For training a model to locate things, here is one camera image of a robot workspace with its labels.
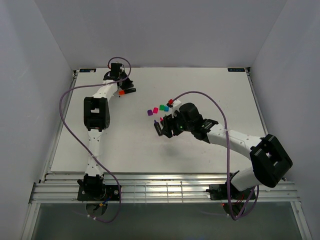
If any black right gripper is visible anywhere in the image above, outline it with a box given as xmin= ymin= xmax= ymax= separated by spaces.
xmin=161 ymin=109 xmax=194 ymax=139

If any orange cap black highlighter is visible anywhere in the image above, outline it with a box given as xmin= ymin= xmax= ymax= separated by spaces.
xmin=118 ymin=88 xmax=137 ymax=96

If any purple cap black highlighter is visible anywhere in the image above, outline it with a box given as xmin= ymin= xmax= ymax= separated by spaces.
xmin=153 ymin=120 xmax=163 ymax=136

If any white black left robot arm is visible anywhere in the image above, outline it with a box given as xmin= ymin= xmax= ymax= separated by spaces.
xmin=81 ymin=62 xmax=134 ymax=200

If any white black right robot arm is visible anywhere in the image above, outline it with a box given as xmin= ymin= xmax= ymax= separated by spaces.
xmin=161 ymin=101 xmax=293 ymax=199

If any left blue corner label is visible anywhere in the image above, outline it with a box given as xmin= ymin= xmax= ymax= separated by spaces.
xmin=79 ymin=68 xmax=97 ymax=73

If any blue corner label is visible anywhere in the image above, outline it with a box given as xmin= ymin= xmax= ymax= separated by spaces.
xmin=227 ymin=67 xmax=246 ymax=73
xmin=79 ymin=68 xmax=97 ymax=73

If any right blue corner label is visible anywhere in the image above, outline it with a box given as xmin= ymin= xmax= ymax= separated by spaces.
xmin=227 ymin=67 xmax=246 ymax=73

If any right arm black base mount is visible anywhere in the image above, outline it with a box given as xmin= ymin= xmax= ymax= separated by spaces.
xmin=205 ymin=183 xmax=252 ymax=200

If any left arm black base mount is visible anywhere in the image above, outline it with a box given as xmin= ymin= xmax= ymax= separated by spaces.
xmin=77 ymin=174 xmax=120 ymax=202

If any aluminium frame rail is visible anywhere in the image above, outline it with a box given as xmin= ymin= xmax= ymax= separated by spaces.
xmin=28 ymin=172 xmax=301 ymax=205

